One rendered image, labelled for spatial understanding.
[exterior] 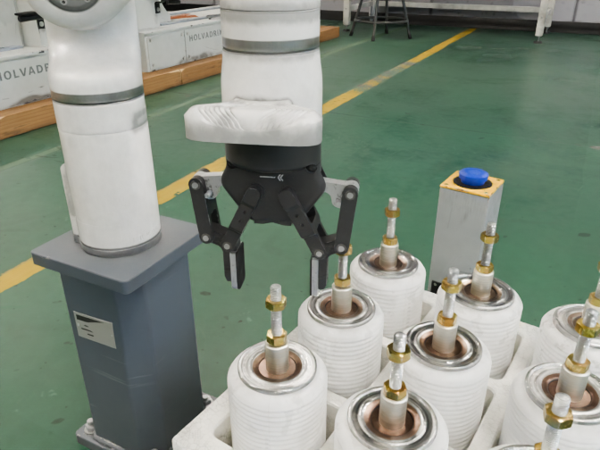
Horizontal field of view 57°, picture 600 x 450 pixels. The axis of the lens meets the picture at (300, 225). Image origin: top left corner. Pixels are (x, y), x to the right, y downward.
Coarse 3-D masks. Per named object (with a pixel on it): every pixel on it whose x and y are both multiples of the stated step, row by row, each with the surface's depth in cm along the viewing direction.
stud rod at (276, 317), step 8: (272, 288) 48; (280, 288) 49; (272, 296) 49; (280, 296) 49; (272, 312) 49; (280, 312) 50; (272, 320) 50; (280, 320) 50; (272, 328) 50; (280, 328) 50
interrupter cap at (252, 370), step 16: (256, 352) 54; (288, 352) 54; (304, 352) 54; (240, 368) 52; (256, 368) 52; (288, 368) 52; (304, 368) 52; (256, 384) 50; (272, 384) 50; (288, 384) 50; (304, 384) 50
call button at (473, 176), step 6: (468, 168) 78; (474, 168) 78; (462, 174) 77; (468, 174) 76; (474, 174) 76; (480, 174) 76; (486, 174) 76; (462, 180) 77; (468, 180) 76; (474, 180) 76; (480, 180) 76; (486, 180) 76
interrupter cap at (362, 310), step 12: (312, 300) 62; (324, 300) 62; (360, 300) 62; (372, 300) 62; (312, 312) 60; (324, 312) 60; (336, 312) 60; (348, 312) 60; (360, 312) 60; (372, 312) 60; (324, 324) 58; (336, 324) 58; (348, 324) 58; (360, 324) 58
